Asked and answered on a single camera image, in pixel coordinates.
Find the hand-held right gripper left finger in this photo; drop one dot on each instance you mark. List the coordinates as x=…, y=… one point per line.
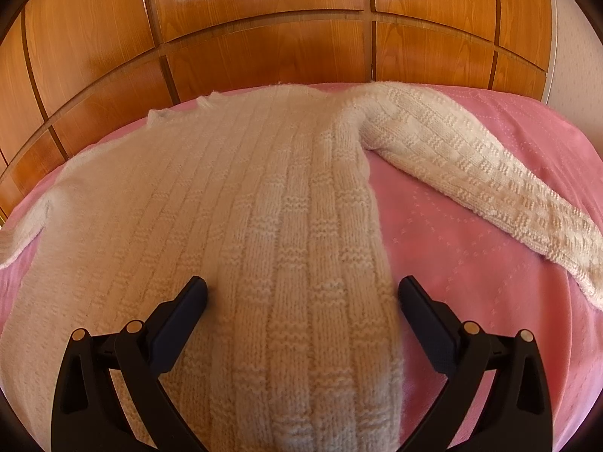
x=173, y=325

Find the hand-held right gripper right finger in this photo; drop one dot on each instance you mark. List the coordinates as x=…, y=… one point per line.
x=429, y=325

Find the white knitted sweater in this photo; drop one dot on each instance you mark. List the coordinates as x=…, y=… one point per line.
x=264, y=245

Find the pink bedspread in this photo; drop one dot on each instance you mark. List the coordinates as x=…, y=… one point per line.
x=471, y=245

